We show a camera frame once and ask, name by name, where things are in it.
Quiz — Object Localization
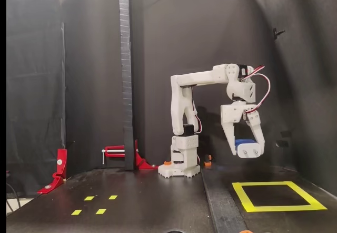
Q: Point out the black flat table strip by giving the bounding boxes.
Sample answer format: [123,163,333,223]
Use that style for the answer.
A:
[201,164,250,233]

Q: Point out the red white servo cable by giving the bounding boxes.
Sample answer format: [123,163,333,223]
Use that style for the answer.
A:
[193,99,203,136]

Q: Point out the black spring clip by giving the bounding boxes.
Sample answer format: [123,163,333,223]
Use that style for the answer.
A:
[272,27,286,41]

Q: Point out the red black servo cable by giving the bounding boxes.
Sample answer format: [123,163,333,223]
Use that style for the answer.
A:
[241,64,271,114]

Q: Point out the black plastic side sheet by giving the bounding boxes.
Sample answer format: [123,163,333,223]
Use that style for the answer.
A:
[6,0,66,199]

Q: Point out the black taped vertical post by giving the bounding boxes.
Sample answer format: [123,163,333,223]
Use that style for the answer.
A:
[118,0,135,171]

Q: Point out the black backdrop cloth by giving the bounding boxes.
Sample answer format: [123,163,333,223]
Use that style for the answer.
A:
[62,0,337,201]

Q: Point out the red corner clamp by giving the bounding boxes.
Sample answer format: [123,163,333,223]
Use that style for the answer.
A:
[102,139,160,171]
[36,148,68,195]

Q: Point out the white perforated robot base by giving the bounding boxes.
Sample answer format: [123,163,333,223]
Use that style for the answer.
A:
[157,163,201,179]

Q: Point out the white gripper with motor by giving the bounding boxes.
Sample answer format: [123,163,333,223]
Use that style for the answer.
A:
[220,103,265,156]

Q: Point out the blue white charger block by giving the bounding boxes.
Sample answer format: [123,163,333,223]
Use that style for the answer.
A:
[235,139,264,159]

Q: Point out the yellow tape square outline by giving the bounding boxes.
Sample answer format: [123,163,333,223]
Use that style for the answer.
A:
[231,181,329,213]

